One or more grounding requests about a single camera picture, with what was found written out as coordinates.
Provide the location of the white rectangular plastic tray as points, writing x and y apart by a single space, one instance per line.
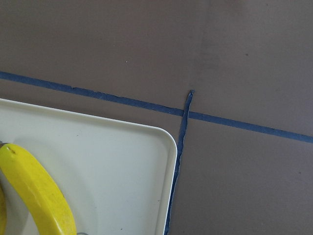
116 176

